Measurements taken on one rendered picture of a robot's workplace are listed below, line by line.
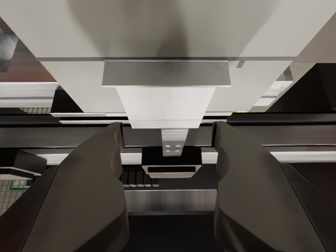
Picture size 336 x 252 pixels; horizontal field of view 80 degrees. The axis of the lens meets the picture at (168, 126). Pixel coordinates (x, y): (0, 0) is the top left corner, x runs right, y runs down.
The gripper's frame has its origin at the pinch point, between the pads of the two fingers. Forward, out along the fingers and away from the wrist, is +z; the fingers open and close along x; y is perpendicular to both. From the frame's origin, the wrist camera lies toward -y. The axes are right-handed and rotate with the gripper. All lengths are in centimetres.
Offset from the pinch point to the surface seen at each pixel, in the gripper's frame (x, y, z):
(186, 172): 4.0, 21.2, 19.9
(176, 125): 1.2, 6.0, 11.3
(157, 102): -0.9, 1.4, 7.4
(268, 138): 23.7, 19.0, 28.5
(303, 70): 122, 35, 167
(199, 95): 2.9, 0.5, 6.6
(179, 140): 1.9, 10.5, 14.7
